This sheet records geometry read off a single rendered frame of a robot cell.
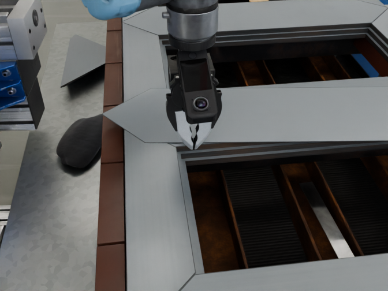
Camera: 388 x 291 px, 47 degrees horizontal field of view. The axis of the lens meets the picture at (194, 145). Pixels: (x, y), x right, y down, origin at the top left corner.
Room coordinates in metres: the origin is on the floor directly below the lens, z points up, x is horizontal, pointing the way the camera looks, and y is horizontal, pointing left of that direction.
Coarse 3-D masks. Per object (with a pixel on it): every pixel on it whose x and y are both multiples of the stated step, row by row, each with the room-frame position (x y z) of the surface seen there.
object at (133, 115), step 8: (136, 96) 0.77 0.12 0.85; (144, 96) 0.77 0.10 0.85; (120, 104) 0.74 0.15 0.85; (128, 104) 0.74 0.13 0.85; (136, 104) 0.74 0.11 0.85; (144, 104) 0.74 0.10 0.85; (120, 112) 0.71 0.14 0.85; (128, 112) 0.71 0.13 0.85; (136, 112) 0.71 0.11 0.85; (144, 112) 0.71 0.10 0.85; (120, 120) 0.69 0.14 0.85; (128, 120) 0.69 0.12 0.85; (136, 120) 0.69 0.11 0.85; (144, 120) 0.69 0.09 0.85; (128, 128) 0.66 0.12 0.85; (136, 128) 0.66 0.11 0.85; (144, 128) 0.66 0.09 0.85; (136, 136) 0.64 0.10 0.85; (144, 136) 0.64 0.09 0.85
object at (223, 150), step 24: (360, 24) 1.12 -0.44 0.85; (168, 48) 1.04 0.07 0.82; (384, 48) 1.02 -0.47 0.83; (216, 144) 0.62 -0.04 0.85; (240, 144) 0.63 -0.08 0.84; (264, 144) 0.63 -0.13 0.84; (288, 144) 0.63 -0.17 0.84; (312, 144) 0.64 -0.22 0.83; (336, 144) 0.64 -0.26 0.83; (360, 144) 0.65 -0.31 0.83; (384, 144) 0.65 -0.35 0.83; (192, 216) 0.47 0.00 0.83; (192, 240) 0.41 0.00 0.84
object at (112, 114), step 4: (112, 108) 0.73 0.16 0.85; (116, 108) 0.73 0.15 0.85; (108, 112) 0.71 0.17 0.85; (112, 112) 0.71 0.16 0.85; (116, 112) 0.71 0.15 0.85; (108, 116) 0.70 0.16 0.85; (112, 116) 0.70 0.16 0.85; (116, 116) 0.70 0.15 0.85; (112, 120) 0.69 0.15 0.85; (116, 120) 0.69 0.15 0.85
